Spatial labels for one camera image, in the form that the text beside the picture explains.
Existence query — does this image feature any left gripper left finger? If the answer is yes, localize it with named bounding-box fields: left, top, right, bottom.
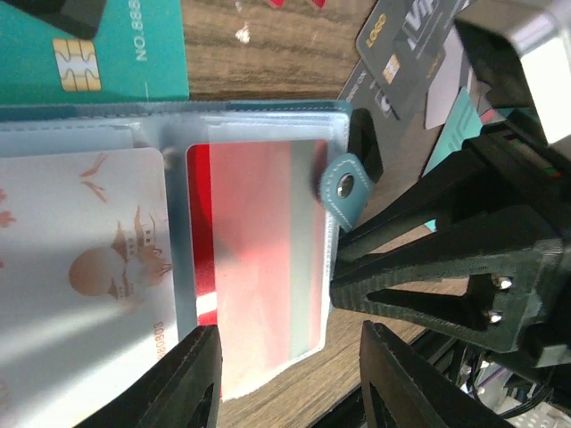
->
left=79, top=325, right=222, bottom=428

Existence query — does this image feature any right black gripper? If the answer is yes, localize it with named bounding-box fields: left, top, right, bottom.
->
left=330, top=1, right=570, bottom=383

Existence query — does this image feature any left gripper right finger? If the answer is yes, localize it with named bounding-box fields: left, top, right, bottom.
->
left=360, top=321, right=511, bottom=428

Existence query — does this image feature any white floral card front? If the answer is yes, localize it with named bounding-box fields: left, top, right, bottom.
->
left=1, top=148, right=178, bottom=427

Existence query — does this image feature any red card front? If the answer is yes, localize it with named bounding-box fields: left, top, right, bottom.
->
left=186, top=139, right=329, bottom=400

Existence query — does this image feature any blue leather card holder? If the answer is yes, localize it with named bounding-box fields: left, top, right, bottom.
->
left=0, top=100, right=374, bottom=428

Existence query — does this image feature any teal VIP card centre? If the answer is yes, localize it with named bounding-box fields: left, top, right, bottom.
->
left=421, top=87, right=483, bottom=177

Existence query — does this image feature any teal vip card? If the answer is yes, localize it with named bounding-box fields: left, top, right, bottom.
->
left=1, top=0, right=190, bottom=105
left=421, top=87, right=483, bottom=177

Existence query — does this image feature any black VIP card centre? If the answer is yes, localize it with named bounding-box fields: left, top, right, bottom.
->
left=339, top=1, right=467, bottom=134

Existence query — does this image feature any teal VIP card left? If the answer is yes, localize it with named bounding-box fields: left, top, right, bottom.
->
left=1, top=0, right=190, bottom=105

